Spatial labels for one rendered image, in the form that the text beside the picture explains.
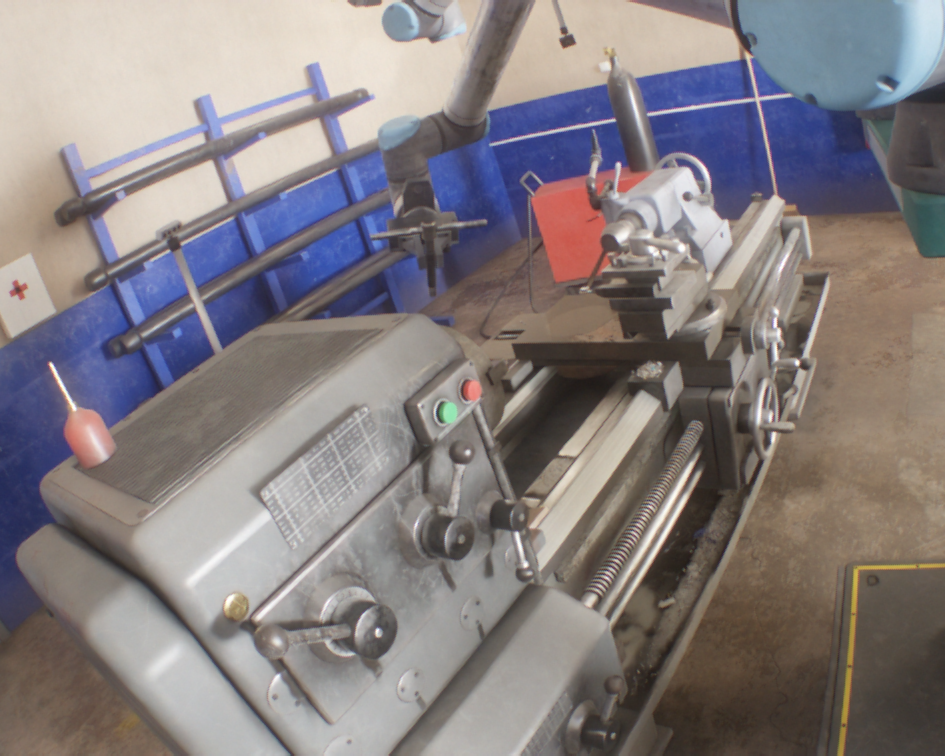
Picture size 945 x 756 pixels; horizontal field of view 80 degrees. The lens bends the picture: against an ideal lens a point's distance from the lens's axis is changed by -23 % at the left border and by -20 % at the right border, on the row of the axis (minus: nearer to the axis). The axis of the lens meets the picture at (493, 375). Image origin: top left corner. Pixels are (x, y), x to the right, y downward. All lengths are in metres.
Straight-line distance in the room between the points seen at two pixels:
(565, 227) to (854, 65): 4.17
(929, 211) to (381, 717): 0.90
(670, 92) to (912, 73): 5.33
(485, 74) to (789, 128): 4.49
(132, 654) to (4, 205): 3.48
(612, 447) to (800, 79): 1.08
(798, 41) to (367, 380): 0.66
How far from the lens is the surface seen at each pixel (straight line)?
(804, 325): 2.87
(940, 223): 0.69
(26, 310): 3.88
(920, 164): 0.71
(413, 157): 1.40
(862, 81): 0.52
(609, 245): 1.96
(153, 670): 0.76
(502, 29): 1.20
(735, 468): 1.75
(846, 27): 0.51
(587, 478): 1.40
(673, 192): 2.25
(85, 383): 4.10
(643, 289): 1.57
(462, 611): 1.05
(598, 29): 5.98
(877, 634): 1.69
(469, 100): 1.35
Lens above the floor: 1.62
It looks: 24 degrees down
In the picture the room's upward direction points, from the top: 19 degrees counter-clockwise
